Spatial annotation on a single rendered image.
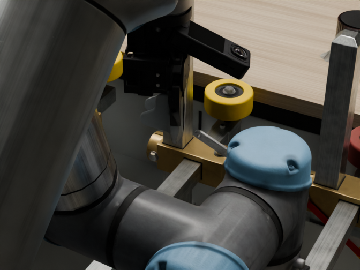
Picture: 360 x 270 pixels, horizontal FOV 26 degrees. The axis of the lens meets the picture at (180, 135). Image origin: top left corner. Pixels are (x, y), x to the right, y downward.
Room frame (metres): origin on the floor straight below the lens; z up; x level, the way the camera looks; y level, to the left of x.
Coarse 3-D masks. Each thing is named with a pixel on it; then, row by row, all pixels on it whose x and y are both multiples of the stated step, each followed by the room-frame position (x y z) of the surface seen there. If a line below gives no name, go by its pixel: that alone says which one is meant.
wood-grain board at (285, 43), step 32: (224, 0) 1.44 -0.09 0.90; (256, 0) 1.44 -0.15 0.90; (288, 0) 1.44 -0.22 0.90; (320, 0) 1.44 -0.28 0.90; (352, 0) 1.44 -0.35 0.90; (224, 32) 1.30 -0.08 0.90; (256, 32) 1.30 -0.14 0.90; (288, 32) 1.30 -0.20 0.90; (320, 32) 1.30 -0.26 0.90; (256, 64) 1.18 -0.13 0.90; (288, 64) 1.18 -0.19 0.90; (320, 64) 1.18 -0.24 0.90; (256, 96) 1.10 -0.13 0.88; (288, 96) 1.08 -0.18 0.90; (320, 96) 1.08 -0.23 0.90
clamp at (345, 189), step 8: (312, 176) 0.90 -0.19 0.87; (344, 176) 0.90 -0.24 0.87; (352, 176) 0.90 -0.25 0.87; (312, 184) 0.88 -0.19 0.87; (320, 184) 0.88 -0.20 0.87; (344, 184) 0.88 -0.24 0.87; (352, 184) 0.88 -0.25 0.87; (312, 192) 0.88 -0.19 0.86; (320, 192) 0.88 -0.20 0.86; (328, 192) 0.87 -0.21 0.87; (336, 192) 0.87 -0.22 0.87; (344, 192) 0.87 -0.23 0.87; (352, 192) 0.87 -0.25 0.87; (312, 200) 0.88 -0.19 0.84; (320, 200) 0.87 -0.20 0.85; (328, 200) 0.87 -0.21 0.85; (336, 200) 0.86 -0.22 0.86; (344, 200) 0.86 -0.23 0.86; (352, 200) 0.85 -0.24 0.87; (320, 208) 0.87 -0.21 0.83; (328, 208) 0.87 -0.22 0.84; (328, 216) 0.87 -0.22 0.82
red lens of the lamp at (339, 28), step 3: (339, 15) 0.95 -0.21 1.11; (339, 21) 0.93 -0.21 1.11; (339, 24) 0.93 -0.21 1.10; (342, 24) 0.92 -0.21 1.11; (336, 27) 0.94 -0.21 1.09; (339, 27) 0.93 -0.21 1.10; (342, 27) 0.92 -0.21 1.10; (345, 27) 0.92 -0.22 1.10; (348, 27) 0.92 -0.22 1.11; (336, 30) 0.94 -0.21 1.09; (339, 30) 0.93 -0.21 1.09; (342, 30) 0.92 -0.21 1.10; (351, 30) 0.91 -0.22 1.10; (354, 30) 0.91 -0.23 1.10; (357, 30) 0.91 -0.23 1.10; (336, 33) 0.94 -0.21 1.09
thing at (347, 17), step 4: (344, 12) 0.96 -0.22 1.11; (348, 12) 0.96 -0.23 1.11; (352, 12) 0.96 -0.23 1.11; (356, 12) 0.96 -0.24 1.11; (340, 16) 0.95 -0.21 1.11; (344, 16) 0.95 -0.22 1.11; (348, 16) 0.95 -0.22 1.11; (352, 16) 0.95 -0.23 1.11; (356, 16) 0.95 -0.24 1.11; (344, 20) 0.93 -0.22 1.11; (348, 20) 0.93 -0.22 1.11; (352, 20) 0.93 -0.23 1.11; (356, 20) 0.93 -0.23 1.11; (344, 24) 0.92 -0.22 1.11; (348, 24) 0.92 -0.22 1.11; (352, 24) 0.92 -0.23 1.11; (356, 24) 0.92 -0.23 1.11; (356, 28) 0.91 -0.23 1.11
